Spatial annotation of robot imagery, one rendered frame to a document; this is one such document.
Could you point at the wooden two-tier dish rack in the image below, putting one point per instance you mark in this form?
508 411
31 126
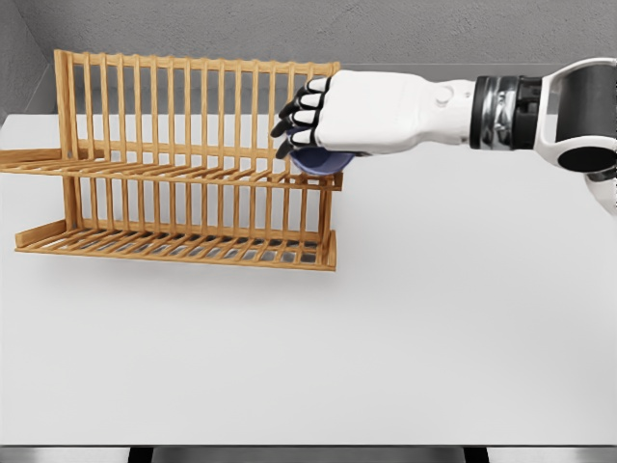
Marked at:
169 169

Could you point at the blue cup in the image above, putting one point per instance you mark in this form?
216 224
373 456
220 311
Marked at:
320 161

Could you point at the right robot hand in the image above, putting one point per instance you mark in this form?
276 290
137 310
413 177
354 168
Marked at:
361 108

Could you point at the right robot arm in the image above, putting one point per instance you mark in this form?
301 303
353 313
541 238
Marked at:
511 113

